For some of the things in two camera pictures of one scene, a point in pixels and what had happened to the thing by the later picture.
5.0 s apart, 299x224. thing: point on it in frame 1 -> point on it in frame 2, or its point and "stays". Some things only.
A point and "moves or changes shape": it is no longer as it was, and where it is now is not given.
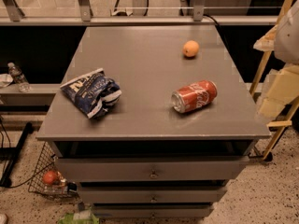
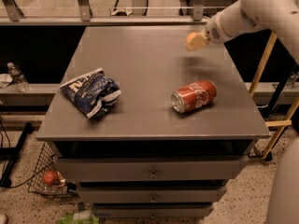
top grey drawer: [125, 168] stays
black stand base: [10, 153] stays
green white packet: [84, 217] stays
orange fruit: [191, 49] moves or changes shape
